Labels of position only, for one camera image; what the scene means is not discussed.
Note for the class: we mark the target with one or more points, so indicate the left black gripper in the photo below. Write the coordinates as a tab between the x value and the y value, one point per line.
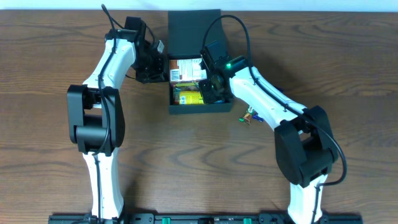
152	73

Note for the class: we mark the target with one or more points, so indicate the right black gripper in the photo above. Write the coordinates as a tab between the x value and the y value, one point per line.
212	98

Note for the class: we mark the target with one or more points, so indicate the yellow plastic bottle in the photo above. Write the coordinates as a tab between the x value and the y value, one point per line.
190	98

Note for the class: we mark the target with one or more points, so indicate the brown chocolate box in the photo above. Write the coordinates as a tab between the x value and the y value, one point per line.
186	70

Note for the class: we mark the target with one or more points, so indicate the yellow green snack box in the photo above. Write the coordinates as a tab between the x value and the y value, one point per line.
189	85

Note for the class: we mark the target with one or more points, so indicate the black cardboard box with lid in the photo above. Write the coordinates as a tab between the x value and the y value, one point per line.
186	33

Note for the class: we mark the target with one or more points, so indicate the green snack bag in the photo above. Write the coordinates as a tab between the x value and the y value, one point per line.
176	95

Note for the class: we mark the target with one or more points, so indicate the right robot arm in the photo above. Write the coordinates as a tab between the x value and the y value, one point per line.
305	148

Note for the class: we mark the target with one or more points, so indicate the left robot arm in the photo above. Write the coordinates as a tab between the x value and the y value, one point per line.
95	112

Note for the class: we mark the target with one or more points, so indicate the red KitKat bar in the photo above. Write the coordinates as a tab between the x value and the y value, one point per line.
247	116

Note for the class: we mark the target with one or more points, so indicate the blue Dairy Milk bar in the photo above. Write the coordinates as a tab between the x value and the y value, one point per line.
258	118

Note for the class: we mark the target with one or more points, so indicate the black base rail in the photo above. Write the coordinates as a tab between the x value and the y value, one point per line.
149	218

